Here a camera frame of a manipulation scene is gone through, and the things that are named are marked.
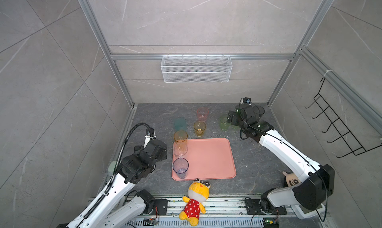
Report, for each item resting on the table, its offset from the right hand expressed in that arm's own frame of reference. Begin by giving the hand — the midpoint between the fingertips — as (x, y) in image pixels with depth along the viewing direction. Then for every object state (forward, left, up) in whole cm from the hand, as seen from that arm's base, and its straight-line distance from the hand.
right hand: (236, 113), depth 81 cm
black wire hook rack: (-20, -43, +6) cm, 48 cm away
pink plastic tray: (-16, +15, -24) cm, 33 cm away
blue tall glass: (-23, +32, -15) cm, 42 cm away
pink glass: (+20, +18, -22) cm, 34 cm away
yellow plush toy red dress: (-36, +23, -17) cm, 46 cm away
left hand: (-17, +44, -1) cm, 48 cm away
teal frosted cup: (+11, +34, -23) cm, 43 cm away
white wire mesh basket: (+36, +12, +6) cm, 38 cm away
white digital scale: (-46, -25, -19) cm, 55 cm away
